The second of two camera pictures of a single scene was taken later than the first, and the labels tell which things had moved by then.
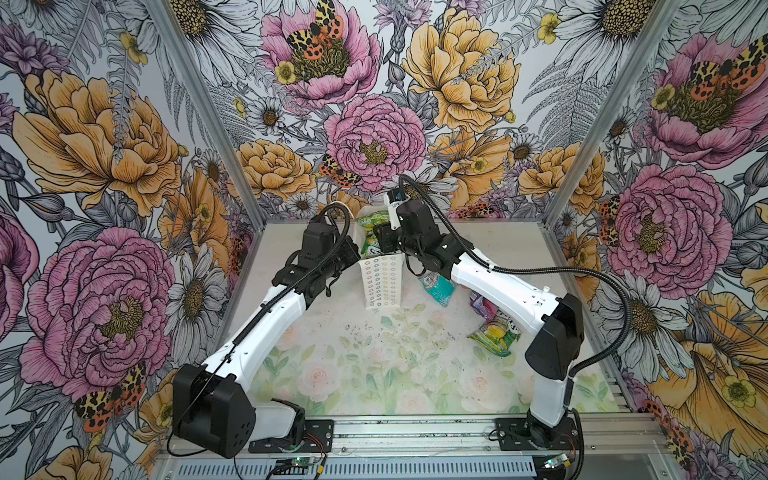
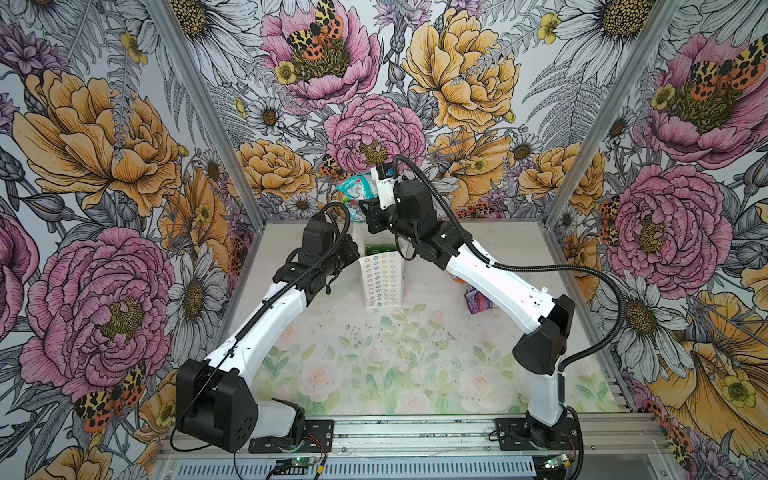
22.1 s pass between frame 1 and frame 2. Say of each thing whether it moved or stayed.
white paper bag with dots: stayed
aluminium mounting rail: stayed
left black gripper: stayed
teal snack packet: moved
